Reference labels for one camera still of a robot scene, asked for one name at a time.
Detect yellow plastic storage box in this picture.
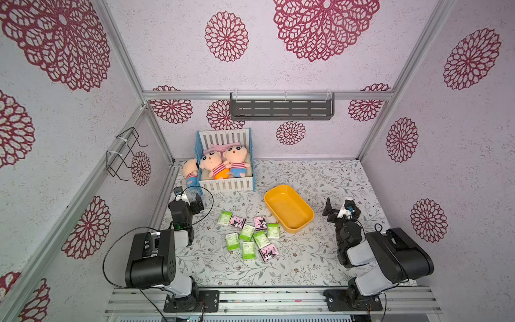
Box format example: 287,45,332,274
264,185,315,233

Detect green tissue pack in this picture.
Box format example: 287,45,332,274
225,233,240,252
241,241,256,261
267,223,280,240
217,211,233,226
240,224,255,242
253,231,270,250

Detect pink kuromi tissue pack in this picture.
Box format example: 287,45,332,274
259,244,279,262
253,216,268,232
229,215,246,229

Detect green tissue pack bottom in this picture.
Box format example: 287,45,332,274
241,241,256,261

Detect pink kuromi tissue pack bottom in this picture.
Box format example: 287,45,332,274
259,244,279,262

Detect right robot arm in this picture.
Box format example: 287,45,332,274
323,198,434,314

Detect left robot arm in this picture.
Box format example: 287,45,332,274
125,186,220,313

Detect plush doll outside crib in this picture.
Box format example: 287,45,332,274
182,158,199,188

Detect plush doll orange shorts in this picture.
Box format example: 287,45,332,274
199,152,230,180

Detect pink pillow in crib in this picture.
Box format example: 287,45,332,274
203,142,242,155

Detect plush doll blue shorts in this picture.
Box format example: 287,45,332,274
223,146,251,178

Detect blue white toy crib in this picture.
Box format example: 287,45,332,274
195,128,256,193

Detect black wire wall rack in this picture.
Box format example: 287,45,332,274
105,127,148,181

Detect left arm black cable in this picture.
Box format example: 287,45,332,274
101,186,215,322

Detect grey wall shelf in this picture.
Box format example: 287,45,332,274
229,92,335,122

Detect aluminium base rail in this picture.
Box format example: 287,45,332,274
104,287,442,318

